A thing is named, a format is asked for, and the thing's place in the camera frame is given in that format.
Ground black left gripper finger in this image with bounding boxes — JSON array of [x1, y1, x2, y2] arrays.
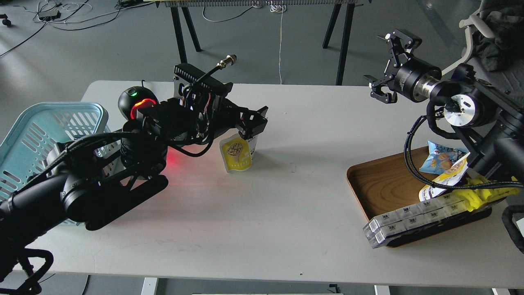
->
[[235, 118, 268, 140], [235, 106, 269, 123]]

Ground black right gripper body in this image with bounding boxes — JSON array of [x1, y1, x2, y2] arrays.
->
[[392, 57, 442, 102]]

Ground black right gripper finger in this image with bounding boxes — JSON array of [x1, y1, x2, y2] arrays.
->
[[364, 75, 398, 104], [377, 29, 422, 68]]

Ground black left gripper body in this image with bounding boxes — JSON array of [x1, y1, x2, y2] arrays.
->
[[142, 63, 238, 145]]

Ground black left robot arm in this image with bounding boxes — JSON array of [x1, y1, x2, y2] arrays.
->
[[1, 56, 268, 295]]

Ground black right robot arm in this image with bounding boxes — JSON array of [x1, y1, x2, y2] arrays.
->
[[366, 29, 523, 193]]

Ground blue snack bag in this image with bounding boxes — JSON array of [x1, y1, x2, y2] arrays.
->
[[419, 141, 468, 175]]

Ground clear boxed snack row upper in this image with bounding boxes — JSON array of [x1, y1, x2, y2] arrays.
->
[[363, 193, 468, 243]]

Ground clear boxed snack row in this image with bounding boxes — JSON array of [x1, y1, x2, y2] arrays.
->
[[363, 193, 468, 243], [363, 202, 470, 248]]

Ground yellow cartoon snack bag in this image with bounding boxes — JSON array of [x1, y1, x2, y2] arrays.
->
[[452, 187, 520, 212]]

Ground clear boxed snack row lower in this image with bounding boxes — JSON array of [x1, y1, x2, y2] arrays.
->
[[363, 202, 470, 248]]

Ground black trestle table legs right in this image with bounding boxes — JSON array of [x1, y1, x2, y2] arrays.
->
[[322, 2, 356, 86]]

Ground black trestle table legs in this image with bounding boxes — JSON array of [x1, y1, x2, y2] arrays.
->
[[322, 2, 356, 86], [169, 6, 203, 82]]

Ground black barcode scanner red light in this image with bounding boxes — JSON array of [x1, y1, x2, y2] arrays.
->
[[118, 85, 159, 120]]

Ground black trestle table legs left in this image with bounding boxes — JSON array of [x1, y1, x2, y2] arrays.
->
[[169, 6, 203, 82]]

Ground brown wooden tray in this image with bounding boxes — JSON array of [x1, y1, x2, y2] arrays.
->
[[346, 152, 492, 247]]

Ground white office chair with clothes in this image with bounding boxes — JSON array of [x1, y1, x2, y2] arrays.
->
[[468, 0, 524, 103]]

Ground white hanging cable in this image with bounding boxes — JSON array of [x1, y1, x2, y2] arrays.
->
[[269, 3, 287, 85]]

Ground black floor cables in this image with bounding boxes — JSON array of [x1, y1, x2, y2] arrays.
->
[[0, 0, 156, 58]]

